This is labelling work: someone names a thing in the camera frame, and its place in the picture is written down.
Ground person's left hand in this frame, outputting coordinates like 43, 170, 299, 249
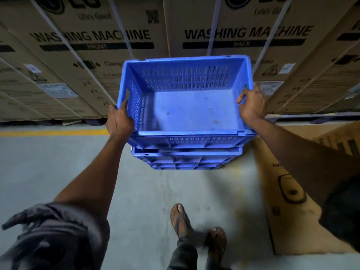
106, 99, 135, 138

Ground person's right hand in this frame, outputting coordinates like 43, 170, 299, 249
236, 82, 266, 124

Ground blue crate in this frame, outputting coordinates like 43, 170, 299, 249
117, 55, 257, 149
130, 147, 243, 171

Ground person's right forearm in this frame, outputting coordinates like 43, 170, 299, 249
247, 116, 360, 207

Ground person's left forearm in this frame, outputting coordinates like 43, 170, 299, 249
53, 132, 133, 222

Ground person's left foot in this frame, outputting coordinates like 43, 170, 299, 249
171, 204, 192, 238

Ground person's foot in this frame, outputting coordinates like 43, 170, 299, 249
171, 204, 192, 238
208, 228, 225, 265

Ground person's left brown sandal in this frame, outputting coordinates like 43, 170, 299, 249
169, 203, 193, 239

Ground person's grey patterned shirt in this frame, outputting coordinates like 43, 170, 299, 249
0, 174, 360, 270

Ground person's right foot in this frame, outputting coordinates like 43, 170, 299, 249
208, 228, 225, 265

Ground person's grey trousers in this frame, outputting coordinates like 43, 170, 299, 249
167, 236, 225, 270

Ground dark pallet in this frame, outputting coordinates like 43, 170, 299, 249
50, 117, 110, 126

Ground blue plastic pallet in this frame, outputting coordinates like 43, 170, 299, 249
265, 111, 360, 125

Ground row of washing machine boxes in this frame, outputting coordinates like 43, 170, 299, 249
0, 0, 360, 123

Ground orange cardboard box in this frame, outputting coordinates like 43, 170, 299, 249
311, 120, 360, 158

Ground flat orange cardboard sheet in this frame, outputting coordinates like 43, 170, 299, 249
251, 120, 359, 256

